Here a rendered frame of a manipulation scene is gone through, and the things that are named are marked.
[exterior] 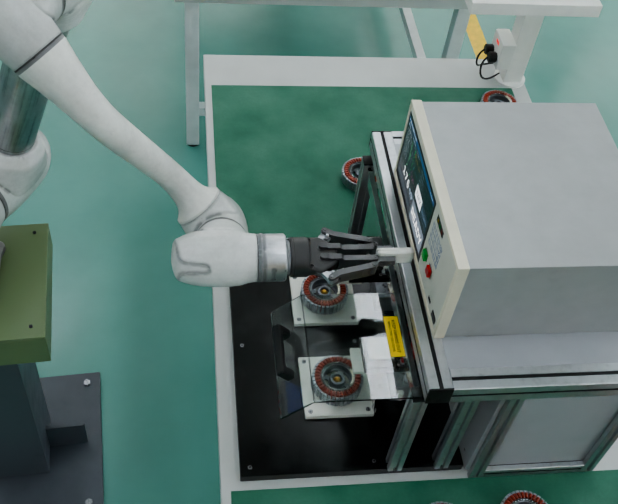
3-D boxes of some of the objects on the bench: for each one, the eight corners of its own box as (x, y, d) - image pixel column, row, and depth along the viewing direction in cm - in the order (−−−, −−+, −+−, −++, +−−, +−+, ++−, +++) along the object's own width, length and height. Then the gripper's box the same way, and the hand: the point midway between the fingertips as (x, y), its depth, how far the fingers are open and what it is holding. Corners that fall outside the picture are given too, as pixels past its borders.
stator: (302, 317, 199) (303, 307, 196) (297, 279, 206) (299, 269, 203) (349, 315, 201) (351, 306, 198) (343, 278, 208) (345, 268, 205)
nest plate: (305, 419, 183) (305, 416, 182) (298, 360, 193) (298, 357, 192) (373, 416, 185) (374, 413, 184) (363, 358, 195) (364, 355, 194)
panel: (464, 469, 179) (502, 395, 156) (408, 233, 221) (432, 148, 198) (469, 469, 179) (508, 395, 157) (412, 233, 221) (436, 148, 199)
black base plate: (240, 481, 175) (240, 476, 173) (226, 244, 216) (227, 239, 214) (461, 469, 182) (463, 464, 180) (407, 242, 222) (409, 236, 221)
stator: (367, 200, 230) (369, 190, 227) (332, 181, 234) (334, 172, 231) (388, 177, 237) (390, 168, 234) (354, 159, 240) (356, 150, 237)
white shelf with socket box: (435, 138, 250) (473, 2, 215) (412, 59, 273) (443, -74, 239) (548, 138, 255) (603, 6, 220) (516, 61, 278) (561, -69, 244)
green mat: (218, 239, 217) (218, 238, 216) (211, 85, 255) (211, 84, 255) (569, 233, 230) (569, 233, 230) (511, 88, 269) (511, 88, 269)
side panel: (468, 478, 180) (510, 400, 156) (465, 465, 182) (506, 385, 158) (592, 471, 184) (652, 393, 160) (588, 458, 186) (646, 380, 162)
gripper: (282, 243, 165) (402, 242, 169) (288, 297, 157) (414, 294, 160) (285, 217, 159) (409, 216, 163) (292, 272, 151) (422, 269, 155)
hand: (394, 255), depth 161 cm, fingers closed
